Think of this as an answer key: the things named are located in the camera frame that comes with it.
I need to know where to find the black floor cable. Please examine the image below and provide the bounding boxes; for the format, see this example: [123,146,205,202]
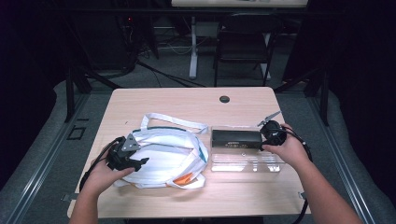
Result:
[135,60,206,89]

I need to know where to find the hand-held gripper cable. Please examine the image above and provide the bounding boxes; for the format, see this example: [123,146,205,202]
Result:
[288,126,314,224]
[78,137,121,193]

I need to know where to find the person's left hand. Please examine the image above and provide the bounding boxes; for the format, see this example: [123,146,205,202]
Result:
[82,158,135,198]

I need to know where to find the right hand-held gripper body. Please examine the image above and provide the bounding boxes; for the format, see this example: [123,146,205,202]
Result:
[257,110,288,147]

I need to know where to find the left hand-held gripper cable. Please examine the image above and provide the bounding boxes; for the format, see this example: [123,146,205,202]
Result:
[78,137,121,193]

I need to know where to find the black computer tower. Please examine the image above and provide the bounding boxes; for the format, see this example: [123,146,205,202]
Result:
[78,13,136,72]

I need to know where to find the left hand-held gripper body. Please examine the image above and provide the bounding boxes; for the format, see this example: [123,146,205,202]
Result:
[106,133,141,172]

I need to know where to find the white desk leg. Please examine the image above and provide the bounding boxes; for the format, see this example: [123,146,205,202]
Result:
[189,16,200,79]

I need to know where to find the black metal stand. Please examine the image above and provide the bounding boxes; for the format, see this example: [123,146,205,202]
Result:
[64,66,122,123]
[274,66,331,127]

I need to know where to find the right hand-held gripper cable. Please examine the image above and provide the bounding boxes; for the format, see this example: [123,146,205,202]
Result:
[288,126,314,224]

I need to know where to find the aluminium floor rail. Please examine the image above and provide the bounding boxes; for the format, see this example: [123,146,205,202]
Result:
[306,96,376,224]
[2,92,91,224]

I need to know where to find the black folding chair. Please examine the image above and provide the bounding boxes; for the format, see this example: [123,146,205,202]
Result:
[214,12,284,88]

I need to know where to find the clear plastic tray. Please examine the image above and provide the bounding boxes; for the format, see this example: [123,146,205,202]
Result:
[210,124,287,174]

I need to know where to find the white tote bag teal orange print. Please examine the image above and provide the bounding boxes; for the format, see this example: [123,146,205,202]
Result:
[112,112,210,190]

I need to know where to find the person's right hand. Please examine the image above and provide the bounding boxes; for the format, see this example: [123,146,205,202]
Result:
[262,123,310,169]

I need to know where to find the black rectangular box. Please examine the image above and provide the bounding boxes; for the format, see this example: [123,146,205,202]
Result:
[211,129,263,149]

